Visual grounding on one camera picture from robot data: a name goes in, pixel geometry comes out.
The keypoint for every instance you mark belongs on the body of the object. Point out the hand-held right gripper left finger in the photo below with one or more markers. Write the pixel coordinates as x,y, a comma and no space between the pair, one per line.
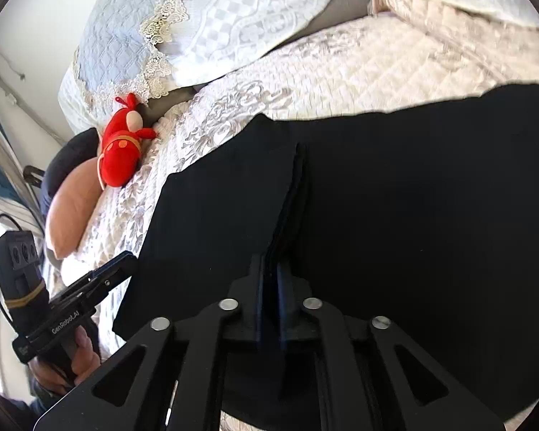
256,287

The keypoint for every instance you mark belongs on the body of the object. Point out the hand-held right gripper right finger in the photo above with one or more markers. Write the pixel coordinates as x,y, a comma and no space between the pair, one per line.
287,296

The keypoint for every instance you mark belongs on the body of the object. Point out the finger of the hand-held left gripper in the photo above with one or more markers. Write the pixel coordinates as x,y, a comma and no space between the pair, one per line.
116,262
110,283

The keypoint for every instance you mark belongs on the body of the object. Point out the black pants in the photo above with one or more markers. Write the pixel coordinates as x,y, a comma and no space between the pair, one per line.
408,211

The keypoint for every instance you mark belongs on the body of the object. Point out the person's left forearm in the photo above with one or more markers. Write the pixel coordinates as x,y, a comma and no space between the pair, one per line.
40,402

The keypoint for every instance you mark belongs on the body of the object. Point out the person's left hand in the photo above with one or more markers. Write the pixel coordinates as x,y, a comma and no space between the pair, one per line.
83,354

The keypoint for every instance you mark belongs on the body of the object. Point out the pink cushion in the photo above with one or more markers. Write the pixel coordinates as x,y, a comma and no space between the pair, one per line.
72,206

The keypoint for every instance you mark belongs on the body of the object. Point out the red plush toy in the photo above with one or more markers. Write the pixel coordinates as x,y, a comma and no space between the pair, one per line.
119,152

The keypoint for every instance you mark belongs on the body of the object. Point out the dark grey cushion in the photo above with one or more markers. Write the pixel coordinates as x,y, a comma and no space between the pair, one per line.
72,152

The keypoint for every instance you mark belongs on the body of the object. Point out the cream quilted bedspread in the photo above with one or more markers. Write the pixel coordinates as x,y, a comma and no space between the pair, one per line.
260,81

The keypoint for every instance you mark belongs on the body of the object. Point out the blue quilted lace-trimmed cloth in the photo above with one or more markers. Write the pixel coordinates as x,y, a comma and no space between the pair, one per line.
121,22

